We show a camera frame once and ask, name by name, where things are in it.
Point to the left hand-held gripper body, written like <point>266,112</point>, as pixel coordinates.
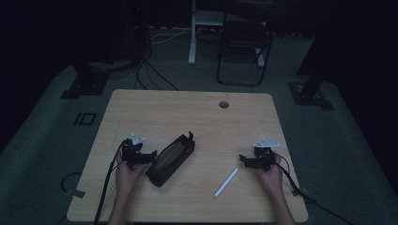
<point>130,153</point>

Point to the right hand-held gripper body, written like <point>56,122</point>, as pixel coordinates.
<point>265,154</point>

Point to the black pencil case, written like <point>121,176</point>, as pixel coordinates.
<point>170,161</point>

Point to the white pen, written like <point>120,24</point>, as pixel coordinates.
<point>226,183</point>

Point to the person's left hand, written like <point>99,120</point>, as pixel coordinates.
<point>128,178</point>

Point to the person's right hand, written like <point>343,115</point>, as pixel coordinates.
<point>272,181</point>

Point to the grey round table grommet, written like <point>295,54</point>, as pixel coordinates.
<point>223,104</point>

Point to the black stand base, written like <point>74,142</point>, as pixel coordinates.
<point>86,84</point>
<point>309,93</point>

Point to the black folding chair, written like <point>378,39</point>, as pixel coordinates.
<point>244,34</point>

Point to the white metal table frame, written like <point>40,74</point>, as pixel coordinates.
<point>192,37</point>

